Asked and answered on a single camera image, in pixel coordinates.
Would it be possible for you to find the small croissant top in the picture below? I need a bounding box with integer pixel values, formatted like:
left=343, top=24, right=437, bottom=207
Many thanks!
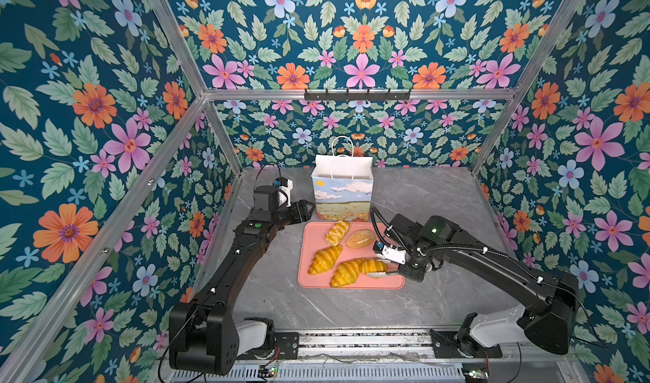
left=325, top=220, right=350, bottom=247

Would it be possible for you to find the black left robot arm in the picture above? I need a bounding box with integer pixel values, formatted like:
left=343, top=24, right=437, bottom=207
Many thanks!
left=167, top=199, right=316, bottom=376

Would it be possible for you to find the round striped bun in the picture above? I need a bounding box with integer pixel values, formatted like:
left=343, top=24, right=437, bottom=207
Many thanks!
left=360, top=259, right=388, bottom=275

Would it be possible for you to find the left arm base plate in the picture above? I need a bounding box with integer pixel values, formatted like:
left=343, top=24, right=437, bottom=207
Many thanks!
left=237, top=332, right=301, bottom=362

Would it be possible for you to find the painted landscape paper bag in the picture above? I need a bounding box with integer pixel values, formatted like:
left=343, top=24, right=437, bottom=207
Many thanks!
left=311, top=136, right=373, bottom=222

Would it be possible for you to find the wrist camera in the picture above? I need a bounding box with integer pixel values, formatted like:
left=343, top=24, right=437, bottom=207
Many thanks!
left=372, top=242, right=406, bottom=264
left=253, top=177, right=294, bottom=213

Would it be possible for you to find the black hook rail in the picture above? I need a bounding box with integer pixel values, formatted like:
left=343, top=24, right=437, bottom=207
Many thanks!
left=303, top=88, right=411, bottom=103

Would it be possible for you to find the oval seeded bread roll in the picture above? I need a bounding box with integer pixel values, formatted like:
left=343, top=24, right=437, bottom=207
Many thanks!
left=345, top=229, right=376, bottom=249

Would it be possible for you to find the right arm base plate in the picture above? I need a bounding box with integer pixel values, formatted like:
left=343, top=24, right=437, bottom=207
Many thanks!
left=429, top=327, right=503, bottom=360

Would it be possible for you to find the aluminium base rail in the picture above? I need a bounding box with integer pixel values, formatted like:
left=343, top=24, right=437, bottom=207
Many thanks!
left=152, top=326, right=588, bottom=382

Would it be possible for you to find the croissant centre bottom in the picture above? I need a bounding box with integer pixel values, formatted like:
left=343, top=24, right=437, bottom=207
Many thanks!
left=329, top=259, right=364, bottom=288

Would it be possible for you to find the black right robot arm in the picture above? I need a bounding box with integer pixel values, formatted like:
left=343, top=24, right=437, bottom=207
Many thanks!
left=375, top=215, right=581, bottom=358

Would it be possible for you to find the croissant left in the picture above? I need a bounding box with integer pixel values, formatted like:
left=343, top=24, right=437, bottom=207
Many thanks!
left=308, top=245, right=343, bottom=276

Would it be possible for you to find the pink rectangular tray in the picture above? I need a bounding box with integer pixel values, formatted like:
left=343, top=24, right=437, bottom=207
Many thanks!
left=297, top=222, right=406, bottom=290

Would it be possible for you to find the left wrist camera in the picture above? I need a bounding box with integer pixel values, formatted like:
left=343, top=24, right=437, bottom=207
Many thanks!
left=253, top=177, right=294, bottom=213

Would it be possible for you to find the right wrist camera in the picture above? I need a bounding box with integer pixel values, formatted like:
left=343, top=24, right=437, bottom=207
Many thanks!
left=372, top=242, right=406, bottom=264

